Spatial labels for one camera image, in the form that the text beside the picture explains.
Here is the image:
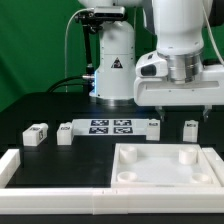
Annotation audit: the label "white U-shaped fence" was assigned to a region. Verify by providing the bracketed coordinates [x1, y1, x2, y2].
[0, 149, 224, 215]

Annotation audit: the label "white cable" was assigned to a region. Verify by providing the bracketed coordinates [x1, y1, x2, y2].
[64, 8, 88, 94]

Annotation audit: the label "white marker base plate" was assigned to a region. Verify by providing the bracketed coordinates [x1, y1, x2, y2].
[72, 119, 148, 136]

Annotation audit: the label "white square tabletop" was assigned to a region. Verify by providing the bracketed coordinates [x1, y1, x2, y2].
[111, 143, 222, 188]

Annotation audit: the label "grey camera on mount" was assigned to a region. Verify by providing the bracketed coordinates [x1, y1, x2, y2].
[93, 6, 125, 21]

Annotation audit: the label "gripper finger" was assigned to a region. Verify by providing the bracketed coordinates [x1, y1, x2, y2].
[203, 105, 212, 122]
[155, 106, 165, 121]

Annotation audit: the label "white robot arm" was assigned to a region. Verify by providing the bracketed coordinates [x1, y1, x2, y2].
[78, 0, 224, 109]

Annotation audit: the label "black cables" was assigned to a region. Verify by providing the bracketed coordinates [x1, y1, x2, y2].
[45, 75, 91, 94]

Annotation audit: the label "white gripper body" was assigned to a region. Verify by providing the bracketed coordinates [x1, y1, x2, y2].
[134, 51, 224, 107]

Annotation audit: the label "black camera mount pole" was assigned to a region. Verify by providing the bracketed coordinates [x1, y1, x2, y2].
[75, 10, 99, 93]

